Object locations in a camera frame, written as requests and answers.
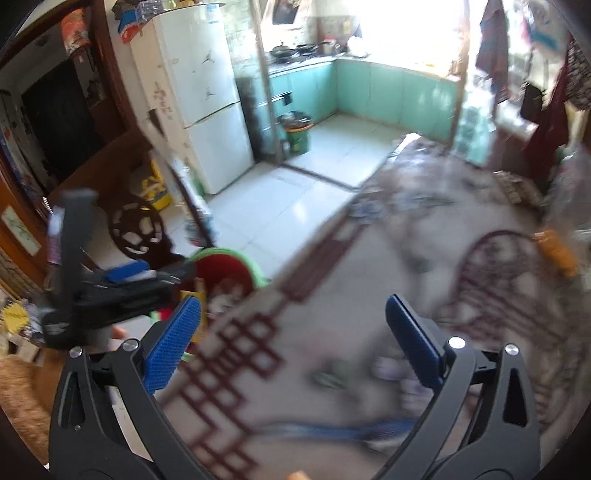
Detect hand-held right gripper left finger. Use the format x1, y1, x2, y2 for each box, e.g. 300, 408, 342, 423
48, 294, 205, 480

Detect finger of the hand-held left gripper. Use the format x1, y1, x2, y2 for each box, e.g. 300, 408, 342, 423
95, 285, 182, 320
99, 260, 183, 290

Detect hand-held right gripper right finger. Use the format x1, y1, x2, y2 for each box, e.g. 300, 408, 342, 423
369, 294, 542, 480

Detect red basin with green rim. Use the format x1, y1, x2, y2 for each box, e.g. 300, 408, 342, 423
187, 248, 269, 325

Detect black shoulder bag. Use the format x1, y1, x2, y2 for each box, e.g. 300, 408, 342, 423
519, 83, 544, 124

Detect green trash bin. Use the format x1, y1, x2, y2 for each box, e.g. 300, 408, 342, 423
279, 111, 315, 156

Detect carved wooden chair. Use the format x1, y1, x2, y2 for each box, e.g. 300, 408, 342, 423
105, 193, 195, 274

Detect floral tablecloth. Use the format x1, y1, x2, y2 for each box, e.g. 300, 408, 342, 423
157, 134, 591, 480

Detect yellow toy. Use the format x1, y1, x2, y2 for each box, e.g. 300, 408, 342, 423
141, 161, 175, 212

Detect white leaning board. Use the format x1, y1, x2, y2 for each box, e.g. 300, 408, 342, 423
139, 108, 221, 251

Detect dark wooden cabinet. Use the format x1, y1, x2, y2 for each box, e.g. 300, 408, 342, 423
0, 0, 140, 296

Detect clear zip bag orange snacks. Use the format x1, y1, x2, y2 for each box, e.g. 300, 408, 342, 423
536, 148, 591, 278

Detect white refrigerator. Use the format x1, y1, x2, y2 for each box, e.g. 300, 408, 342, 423
130, 2, 256, 195

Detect red poster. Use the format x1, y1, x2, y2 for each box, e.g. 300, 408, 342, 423
60, 7, 96, 52

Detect blue red box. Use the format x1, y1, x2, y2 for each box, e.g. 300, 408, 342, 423
117, 11, 145, 43

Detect teal kitchen cabinets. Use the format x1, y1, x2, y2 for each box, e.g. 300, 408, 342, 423
268, 58, 463, 145

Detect maroon garment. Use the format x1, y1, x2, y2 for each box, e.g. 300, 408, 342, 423
524, 60, 574, 186

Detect red blue hanging towel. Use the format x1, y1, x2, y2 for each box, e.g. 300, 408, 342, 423
475, 0, 512, 105

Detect range hood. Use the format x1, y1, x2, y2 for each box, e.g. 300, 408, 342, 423
272, 0, 302, 27

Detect black white patterned bag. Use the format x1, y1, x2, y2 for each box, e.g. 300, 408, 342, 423
566, 37, 591, 112

